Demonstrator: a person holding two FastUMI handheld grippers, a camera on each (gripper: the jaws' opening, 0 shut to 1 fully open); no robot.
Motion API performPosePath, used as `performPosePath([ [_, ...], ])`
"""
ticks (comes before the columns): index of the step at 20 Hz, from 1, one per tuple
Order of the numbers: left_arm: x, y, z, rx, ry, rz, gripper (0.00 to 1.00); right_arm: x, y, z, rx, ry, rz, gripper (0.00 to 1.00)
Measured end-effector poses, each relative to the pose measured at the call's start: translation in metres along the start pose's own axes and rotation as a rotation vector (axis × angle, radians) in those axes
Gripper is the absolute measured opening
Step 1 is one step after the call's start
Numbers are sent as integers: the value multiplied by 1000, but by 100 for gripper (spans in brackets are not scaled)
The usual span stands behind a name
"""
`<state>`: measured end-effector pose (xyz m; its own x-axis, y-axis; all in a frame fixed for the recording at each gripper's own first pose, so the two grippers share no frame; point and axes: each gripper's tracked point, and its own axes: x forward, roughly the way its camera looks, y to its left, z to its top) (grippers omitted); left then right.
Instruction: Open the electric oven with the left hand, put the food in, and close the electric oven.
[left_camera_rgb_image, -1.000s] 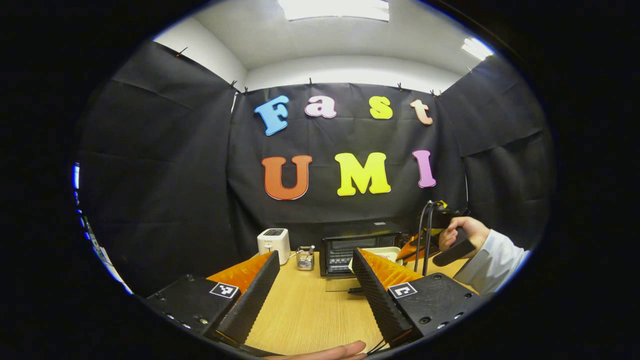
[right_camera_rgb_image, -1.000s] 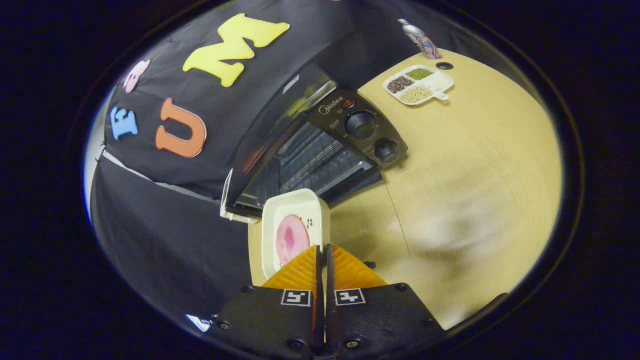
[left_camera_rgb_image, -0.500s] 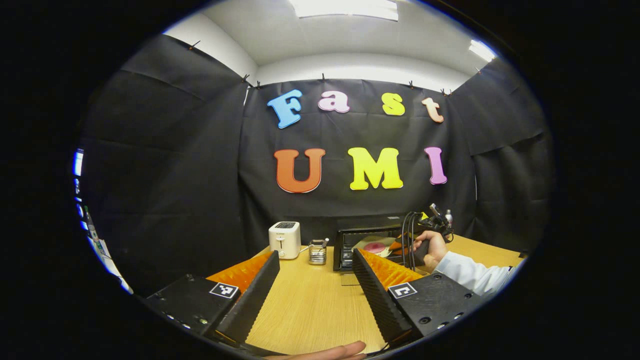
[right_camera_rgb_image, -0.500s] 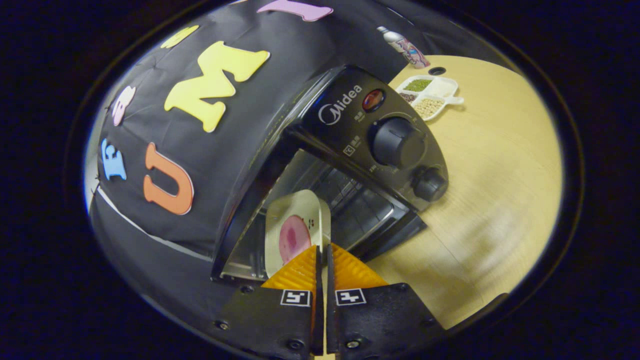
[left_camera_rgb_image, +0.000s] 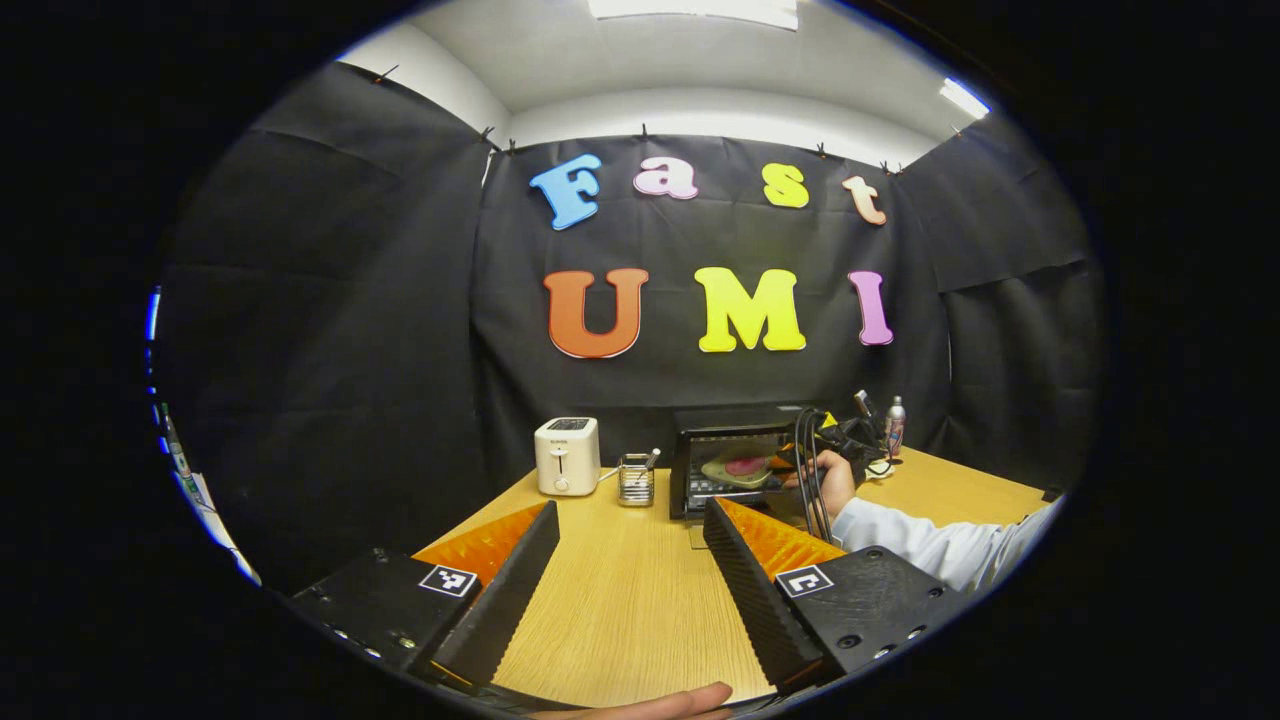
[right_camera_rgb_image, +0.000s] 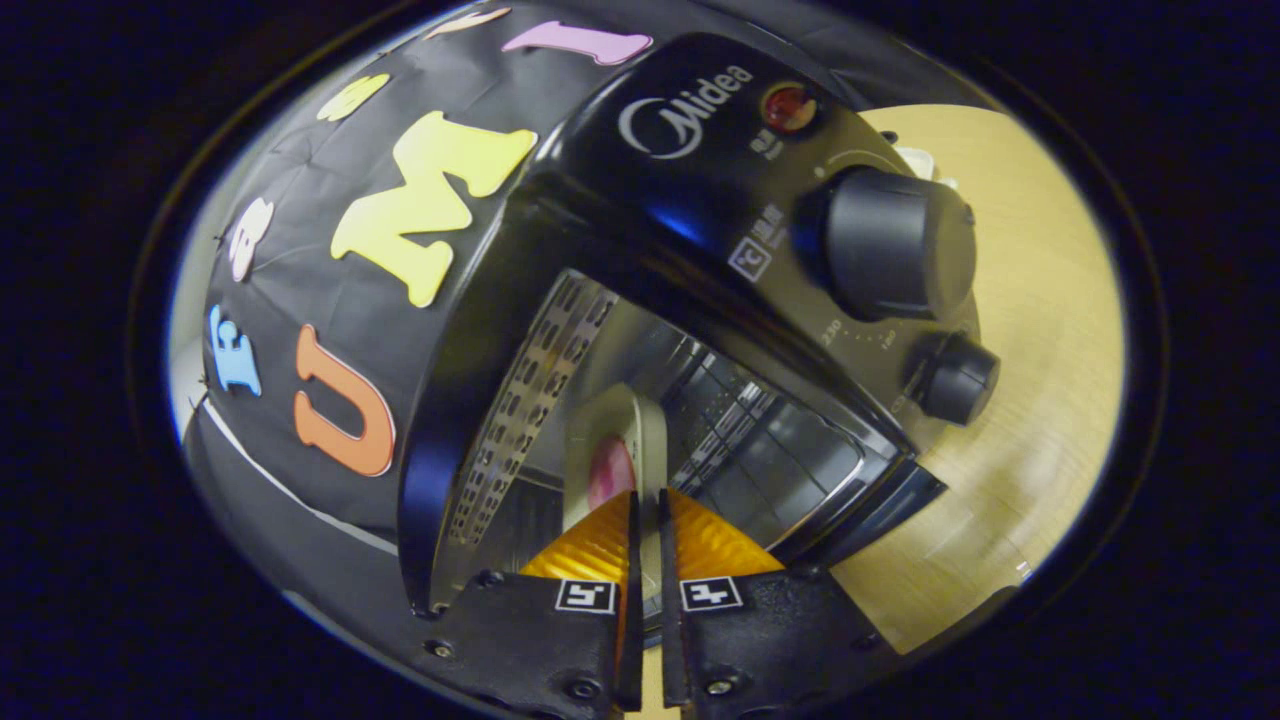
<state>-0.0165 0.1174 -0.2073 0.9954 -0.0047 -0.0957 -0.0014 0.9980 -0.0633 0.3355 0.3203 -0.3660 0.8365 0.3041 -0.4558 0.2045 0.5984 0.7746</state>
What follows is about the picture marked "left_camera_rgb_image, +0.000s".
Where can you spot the white toaster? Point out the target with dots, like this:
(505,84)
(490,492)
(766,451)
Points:
(565,460)

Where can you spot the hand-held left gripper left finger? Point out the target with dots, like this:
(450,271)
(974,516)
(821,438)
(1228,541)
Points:
(500,600)

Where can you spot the black backdrop cloth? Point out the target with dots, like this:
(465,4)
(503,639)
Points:
(330,350)

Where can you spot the small ceiling light panel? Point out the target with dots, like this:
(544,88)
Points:
(963,97)

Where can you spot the large ceiling light panel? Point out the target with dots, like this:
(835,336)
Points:
(695,10)

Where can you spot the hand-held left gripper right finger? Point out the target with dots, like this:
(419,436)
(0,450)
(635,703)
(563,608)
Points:
(755,600)

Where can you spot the silver printed bottle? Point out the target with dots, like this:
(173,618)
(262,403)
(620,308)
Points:
(895,428)

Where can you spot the pink ham slice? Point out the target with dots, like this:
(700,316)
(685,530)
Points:
(746,466)

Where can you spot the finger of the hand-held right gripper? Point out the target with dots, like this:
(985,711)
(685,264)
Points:
(780,463)

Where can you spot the black electric oven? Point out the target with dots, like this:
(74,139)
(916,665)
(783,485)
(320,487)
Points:
(720,420)

